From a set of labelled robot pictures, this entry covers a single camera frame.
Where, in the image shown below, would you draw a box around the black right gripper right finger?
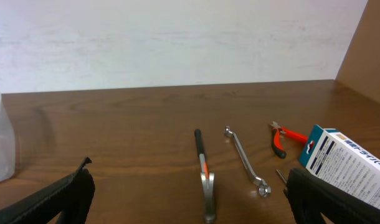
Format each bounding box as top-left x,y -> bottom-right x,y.
284,168 -> 380,224

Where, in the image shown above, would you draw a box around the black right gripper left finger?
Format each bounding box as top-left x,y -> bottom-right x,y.
0,157 -> 95,224

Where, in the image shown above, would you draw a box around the yellow black screwdriver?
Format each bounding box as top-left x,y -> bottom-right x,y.
276,169 -> 287,186

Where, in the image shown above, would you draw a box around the silver offset ring wrench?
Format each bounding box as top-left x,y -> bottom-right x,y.
224,126 -> 271,197

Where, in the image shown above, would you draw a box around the white teal screwdriver box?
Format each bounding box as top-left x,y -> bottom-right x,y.
300,125 -> 380,209

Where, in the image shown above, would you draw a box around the clear plastic container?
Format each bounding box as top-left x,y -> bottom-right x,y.
0,92 -> 16,182

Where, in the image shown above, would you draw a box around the brown cardboard panel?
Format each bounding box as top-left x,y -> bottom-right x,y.
336,0 -> 380,104

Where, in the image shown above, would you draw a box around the red black handled pliers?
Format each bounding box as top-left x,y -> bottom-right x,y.
270,121 -> 308,159

